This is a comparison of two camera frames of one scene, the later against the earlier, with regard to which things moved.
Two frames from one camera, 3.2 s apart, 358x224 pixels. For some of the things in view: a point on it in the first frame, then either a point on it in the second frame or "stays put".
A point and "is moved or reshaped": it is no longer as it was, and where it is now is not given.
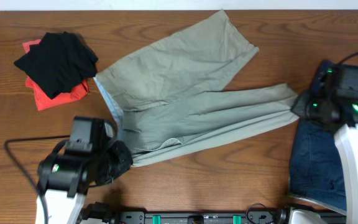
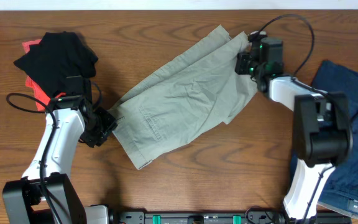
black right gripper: x=301 y=106 to x=242 y=63
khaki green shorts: x=170 y=100 is moved or reshaped
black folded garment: x=59 y=62 stays put
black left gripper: x=119 y=158 to x=106 y=123
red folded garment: x=43 y=101 stays put
